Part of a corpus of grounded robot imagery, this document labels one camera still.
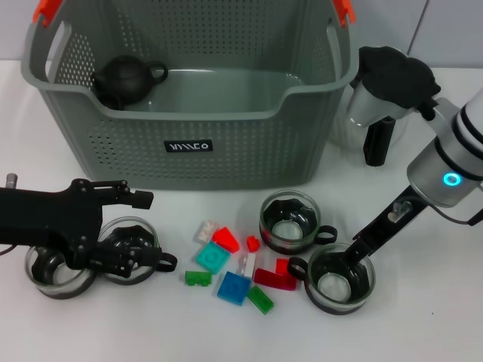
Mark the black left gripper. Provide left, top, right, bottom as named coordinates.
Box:
left=0, top=179, right=163, bottom=275

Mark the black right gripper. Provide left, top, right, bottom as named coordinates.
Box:
left=341, top=184, right=431, bottom=299

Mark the glass teapot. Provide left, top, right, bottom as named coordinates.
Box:
left=287, top=242, right=377, bottom=316
left=96, top=215, right=178, bottom=286

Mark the glass jar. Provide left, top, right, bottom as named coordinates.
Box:
left=258, top=189, right=338, bottom=256

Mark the translucent white pink block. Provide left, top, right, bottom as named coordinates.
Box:
left=193, top=219, right=220, bottom=244

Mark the green car shaped block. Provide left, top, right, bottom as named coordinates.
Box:
left=183, top=269, right=213, bottom=288

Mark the dark red long block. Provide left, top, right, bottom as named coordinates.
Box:
left=252, top=267, right=298, bottom=292

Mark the glass teacup with black holder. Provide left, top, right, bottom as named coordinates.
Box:
left=24, top=241, right=97, bottom=301

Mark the teal square block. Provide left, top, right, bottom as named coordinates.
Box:
left=195, top=241, right=231, bottom=275

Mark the orange red sloped block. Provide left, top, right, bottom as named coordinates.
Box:
left=210, top=225, right=241, bottom=253

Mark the green rectangular block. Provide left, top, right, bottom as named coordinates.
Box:
left=246, top=285, right=275, bottom=315

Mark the white small block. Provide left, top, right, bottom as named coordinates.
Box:
left=235, top=251, right=258, bottom=278

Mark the blue square block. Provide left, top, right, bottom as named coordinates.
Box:
left=217, top=270, right=252, bottom=306

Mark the grey perforated plastic storage basket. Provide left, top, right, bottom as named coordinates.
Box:
left=20, top=0, right=358, bottom=192

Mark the black ceramic teapot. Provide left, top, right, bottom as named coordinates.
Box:
left=90, top=55, right=169, bottom=111

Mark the right gripper cable with connectors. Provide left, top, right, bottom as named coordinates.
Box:
left=433, top=203, right=483, bottom=227

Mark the left gripper cable with connector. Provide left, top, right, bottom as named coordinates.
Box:
left=0, top=172, right=20, bottom=258

